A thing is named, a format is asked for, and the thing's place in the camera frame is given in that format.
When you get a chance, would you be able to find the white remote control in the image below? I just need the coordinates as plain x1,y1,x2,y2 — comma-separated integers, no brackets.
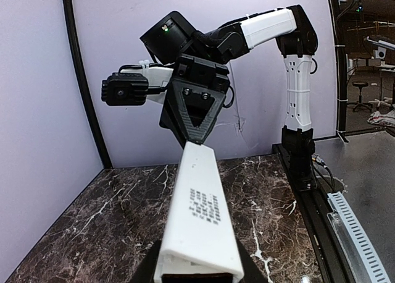
153,141,244,282

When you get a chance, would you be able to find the black front mounting rail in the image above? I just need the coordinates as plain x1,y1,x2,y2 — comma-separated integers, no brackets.
272,144,356,282

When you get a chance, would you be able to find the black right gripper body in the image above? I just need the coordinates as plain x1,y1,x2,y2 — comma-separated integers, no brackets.
174,54,230,93

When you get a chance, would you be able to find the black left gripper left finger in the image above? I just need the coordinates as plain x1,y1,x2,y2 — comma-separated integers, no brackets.
129,240,162,283

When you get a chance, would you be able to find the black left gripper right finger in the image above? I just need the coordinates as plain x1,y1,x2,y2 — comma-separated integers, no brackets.
238,245,268,283

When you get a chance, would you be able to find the black corner frame post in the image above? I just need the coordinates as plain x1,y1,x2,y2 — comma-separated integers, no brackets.
62,0,113,169

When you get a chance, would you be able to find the white slotted cable duct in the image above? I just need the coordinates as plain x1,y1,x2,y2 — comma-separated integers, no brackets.
328,192,391,283

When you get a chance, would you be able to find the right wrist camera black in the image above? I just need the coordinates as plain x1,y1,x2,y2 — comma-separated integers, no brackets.
101,73,149,106

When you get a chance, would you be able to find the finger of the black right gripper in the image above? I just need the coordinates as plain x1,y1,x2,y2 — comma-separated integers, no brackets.
166,78,226,145
159,95,187,149

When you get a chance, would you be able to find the black right corner post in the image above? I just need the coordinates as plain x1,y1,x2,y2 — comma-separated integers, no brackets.
328,0,348,143

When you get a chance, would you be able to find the black stool in background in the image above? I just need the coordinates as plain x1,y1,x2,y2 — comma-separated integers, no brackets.
347,82,373,112

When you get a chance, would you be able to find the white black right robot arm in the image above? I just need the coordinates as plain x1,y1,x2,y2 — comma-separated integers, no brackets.
141,5,318,190

